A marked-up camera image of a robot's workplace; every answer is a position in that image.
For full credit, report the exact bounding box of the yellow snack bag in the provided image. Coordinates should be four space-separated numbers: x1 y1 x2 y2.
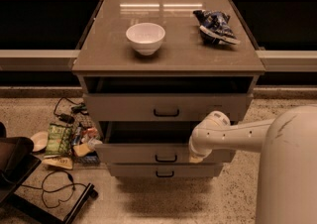
43 157 73 169

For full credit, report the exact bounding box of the green chip bag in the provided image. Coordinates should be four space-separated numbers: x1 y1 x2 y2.
45 124 72 157

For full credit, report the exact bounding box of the grey drawer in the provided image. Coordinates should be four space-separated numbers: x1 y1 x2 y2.
108 164 223 178
82 76 255 123
93 121 237 165

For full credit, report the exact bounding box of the white plate on floor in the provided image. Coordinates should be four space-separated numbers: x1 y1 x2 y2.
31 131 49 152

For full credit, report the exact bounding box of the grey top drawer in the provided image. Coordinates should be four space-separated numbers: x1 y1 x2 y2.
82 76 255 123

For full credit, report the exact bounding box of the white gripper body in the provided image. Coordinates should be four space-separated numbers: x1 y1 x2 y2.
188 137 212 164

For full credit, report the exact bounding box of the grey drawer cabinet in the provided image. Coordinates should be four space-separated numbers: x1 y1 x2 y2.
71 0 266 127

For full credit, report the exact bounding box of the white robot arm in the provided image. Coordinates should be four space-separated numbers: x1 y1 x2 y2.
189 104 317 224

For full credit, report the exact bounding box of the wire basket of snacks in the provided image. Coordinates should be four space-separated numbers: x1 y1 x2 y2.
71 114 101 165

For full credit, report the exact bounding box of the white bowl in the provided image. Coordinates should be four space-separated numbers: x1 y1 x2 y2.
126 23 165 56

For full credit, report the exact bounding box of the blue chip bag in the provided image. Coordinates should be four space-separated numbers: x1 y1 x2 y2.
193 10 240 45

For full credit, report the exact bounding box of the grey bottom drawer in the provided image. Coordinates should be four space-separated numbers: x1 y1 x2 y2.
108 164 223 178

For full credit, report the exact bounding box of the black power adapter cable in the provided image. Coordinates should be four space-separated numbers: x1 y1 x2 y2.
53 96 89 125

